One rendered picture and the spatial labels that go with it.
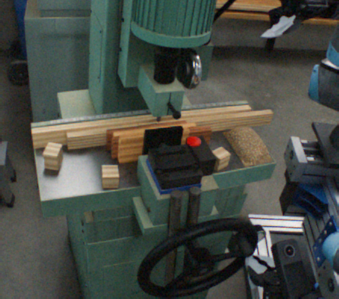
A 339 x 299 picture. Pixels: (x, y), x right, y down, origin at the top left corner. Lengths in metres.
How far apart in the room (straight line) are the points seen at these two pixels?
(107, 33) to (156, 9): 0.29
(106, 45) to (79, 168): 0.34
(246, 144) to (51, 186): 0.49
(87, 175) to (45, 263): 0.99
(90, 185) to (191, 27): 0.41
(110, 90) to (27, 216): 1.06
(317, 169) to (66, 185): 0.82
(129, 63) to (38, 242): 1.15
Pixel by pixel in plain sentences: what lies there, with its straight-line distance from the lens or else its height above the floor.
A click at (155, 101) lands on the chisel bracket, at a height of 1.05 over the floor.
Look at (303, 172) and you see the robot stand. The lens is 1.34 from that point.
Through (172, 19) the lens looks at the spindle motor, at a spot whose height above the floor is 1.26.
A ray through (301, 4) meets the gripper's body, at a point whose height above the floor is 1.33.
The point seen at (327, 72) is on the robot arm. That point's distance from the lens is 1.27.
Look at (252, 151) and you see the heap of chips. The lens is 1.02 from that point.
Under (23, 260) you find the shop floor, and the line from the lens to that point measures 1.88.
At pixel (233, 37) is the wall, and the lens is 3.77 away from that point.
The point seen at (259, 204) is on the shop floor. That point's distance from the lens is 2.22.
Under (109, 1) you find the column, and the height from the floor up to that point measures 1.21.
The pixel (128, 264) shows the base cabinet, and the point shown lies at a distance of 1.15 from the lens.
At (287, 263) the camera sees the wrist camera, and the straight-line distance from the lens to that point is 0.71.
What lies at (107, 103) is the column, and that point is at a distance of 1.16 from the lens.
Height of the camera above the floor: 1.55
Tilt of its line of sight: 38 degrees down
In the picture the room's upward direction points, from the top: 9 degrees clockwise
